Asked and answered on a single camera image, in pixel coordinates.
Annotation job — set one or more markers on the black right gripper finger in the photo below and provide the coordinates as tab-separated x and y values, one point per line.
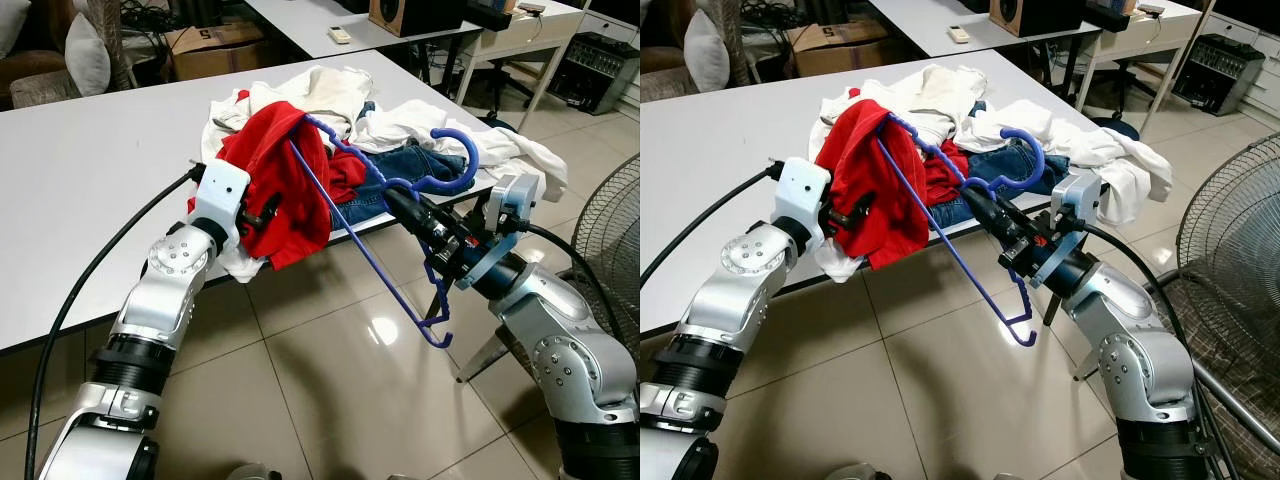
1006	214
412	226
990	226
428	214

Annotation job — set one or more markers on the red white-striped garment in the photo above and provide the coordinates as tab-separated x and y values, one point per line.
280	170
880	170

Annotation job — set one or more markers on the purple plastic hanger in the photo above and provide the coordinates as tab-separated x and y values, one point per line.
473	160
1040	160

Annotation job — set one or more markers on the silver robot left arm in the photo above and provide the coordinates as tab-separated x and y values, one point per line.
745	290
165	290

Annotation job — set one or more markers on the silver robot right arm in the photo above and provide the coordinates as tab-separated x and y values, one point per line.
560	320
1130	320

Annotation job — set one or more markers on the white garment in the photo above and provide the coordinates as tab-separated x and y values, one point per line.
510	160
1110	160
838	262
240	262

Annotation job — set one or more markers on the blue jeans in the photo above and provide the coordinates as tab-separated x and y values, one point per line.
1000	165
400	165

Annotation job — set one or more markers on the white folding table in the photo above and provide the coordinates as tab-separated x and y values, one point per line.
100	170
720	160
300	20
920	20

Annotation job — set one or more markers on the cream garment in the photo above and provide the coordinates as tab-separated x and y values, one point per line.
335	90
945	90

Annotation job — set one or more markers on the black floor fan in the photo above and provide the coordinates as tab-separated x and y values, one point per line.
1235	230
610	240

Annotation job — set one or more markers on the numbered cardboard box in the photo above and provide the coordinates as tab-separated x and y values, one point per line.
835	52
215	55

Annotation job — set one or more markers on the white remote control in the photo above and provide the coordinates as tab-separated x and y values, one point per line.
957	34
340	35

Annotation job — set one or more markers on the wooden speaker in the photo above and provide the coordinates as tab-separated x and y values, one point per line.
415	15
1040	15

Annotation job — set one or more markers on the white desk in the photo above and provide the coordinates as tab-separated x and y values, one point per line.
1150	30
530	35

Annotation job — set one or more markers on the white pillow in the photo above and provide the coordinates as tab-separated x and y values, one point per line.
708	52
88	55

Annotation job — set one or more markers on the black audio mixer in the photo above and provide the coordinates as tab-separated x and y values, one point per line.
1220	70
590	70

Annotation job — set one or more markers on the grey robot left foot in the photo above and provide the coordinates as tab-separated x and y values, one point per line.
252	473
852	473

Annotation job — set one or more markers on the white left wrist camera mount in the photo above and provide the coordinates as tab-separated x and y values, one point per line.
803	190
220	190

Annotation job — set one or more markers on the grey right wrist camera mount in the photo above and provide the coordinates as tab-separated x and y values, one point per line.
1085	190
515	195

